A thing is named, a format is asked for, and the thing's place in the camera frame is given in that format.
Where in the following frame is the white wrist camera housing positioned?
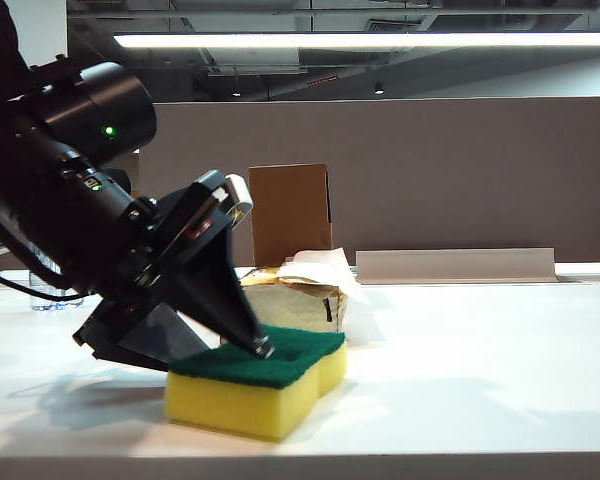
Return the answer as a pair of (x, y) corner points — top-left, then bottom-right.
(225, 173), (255, 211)

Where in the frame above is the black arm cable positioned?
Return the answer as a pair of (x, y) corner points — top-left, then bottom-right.
(0, 267), (87, 303)

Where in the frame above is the white tissue sheet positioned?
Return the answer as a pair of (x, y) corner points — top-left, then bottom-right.
(279, 245), (371, 304)

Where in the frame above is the clear plastic water bottle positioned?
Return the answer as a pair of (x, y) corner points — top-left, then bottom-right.
(28, 244), (87, 312)

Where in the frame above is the wide brown desk partition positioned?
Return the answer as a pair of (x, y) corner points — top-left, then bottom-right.
(138, 97), (600, 264)

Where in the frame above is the yellow green scouring sponge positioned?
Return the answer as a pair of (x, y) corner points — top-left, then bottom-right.
(163, 323), (349, 442)

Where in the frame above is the brown cardboard box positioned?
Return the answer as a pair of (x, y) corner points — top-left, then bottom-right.
(248, 163), (334, 267)

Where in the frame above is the white gold tissue pack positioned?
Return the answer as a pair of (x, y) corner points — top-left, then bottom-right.
(239, 264), (350, 334)

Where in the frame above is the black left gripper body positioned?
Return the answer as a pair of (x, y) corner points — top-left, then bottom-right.
(72, 169), (254, 362)

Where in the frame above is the long ceiling light strip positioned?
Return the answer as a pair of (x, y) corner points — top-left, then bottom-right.
(112, 32), (600, 50)

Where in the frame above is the beige cable tray rail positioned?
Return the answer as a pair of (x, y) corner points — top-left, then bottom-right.
(355, 247), (556, 285)

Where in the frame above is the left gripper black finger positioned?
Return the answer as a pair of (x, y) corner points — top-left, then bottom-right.
(149, 225), (275, 360)
(94, 302), (222, 372)

